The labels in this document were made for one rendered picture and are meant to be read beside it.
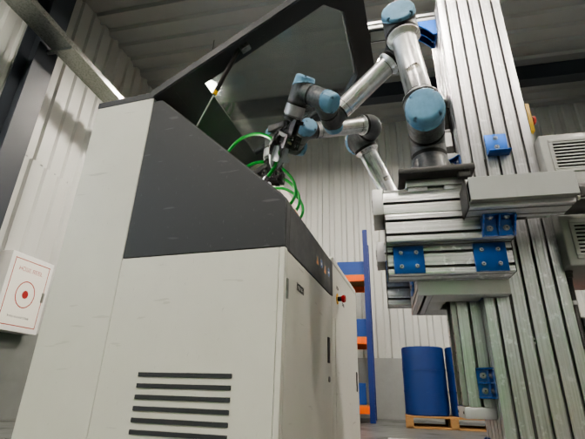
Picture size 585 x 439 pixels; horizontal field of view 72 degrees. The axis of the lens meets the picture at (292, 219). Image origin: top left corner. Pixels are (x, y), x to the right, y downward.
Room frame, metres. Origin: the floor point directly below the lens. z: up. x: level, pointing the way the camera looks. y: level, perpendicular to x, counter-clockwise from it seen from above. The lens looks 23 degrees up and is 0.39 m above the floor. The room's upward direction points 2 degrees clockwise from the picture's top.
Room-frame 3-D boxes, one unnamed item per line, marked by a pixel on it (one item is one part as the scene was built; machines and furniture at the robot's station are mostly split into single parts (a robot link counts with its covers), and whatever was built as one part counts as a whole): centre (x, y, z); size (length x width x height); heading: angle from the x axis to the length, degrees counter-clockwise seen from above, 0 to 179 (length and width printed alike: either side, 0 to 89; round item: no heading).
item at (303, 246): (1.49, -0.07, 0.87); 0.62 x 0.04 x 0.16; 162
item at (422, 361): (6.08, -2.23, 0.51); 1.20 x 0.85 x 1.02; 75
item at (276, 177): (1.54, 0.09, 1.27); 0.09 x 0.08 x 0.12; 73
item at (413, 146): (1.17, -0.45, 1.20); 0.13 x 0.12 x 0.14; 160
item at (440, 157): (1.18, -0.46, 1.09); 0.15 x 0.15 x 0.10
